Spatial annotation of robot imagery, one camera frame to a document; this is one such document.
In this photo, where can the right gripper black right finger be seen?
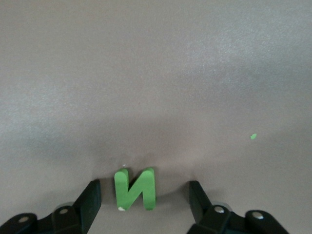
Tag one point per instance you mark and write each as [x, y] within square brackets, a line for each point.
[198, 204]

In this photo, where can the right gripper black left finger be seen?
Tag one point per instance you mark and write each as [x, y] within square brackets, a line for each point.
[89, 202]

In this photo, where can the green uppercase letter N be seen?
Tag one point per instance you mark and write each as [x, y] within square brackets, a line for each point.
[122, 190]

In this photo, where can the small green foam crumb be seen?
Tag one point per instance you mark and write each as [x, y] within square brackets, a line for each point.
[253, 136]

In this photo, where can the brown table cover sheet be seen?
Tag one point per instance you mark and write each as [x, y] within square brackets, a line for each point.
[156, 48]

